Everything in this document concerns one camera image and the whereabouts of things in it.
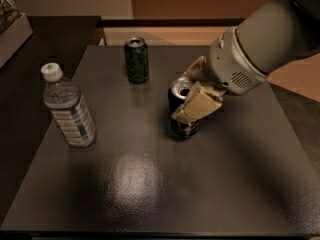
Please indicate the green soda can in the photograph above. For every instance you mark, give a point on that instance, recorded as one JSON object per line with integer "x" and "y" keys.
{"x": 136, "y": 57}

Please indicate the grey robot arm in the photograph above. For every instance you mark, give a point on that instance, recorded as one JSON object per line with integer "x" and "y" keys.
{"x": 279, "y": 32}

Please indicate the grey snack box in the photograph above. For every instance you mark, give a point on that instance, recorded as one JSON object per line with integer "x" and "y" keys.
{"x": 15, "y": 29}

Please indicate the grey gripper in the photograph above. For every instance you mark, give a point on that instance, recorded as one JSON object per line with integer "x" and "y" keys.
{"x": 231, "y": 65}

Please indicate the clear plastic water bottle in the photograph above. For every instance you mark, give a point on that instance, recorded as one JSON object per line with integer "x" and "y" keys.
{"x": 64, "y": 99}

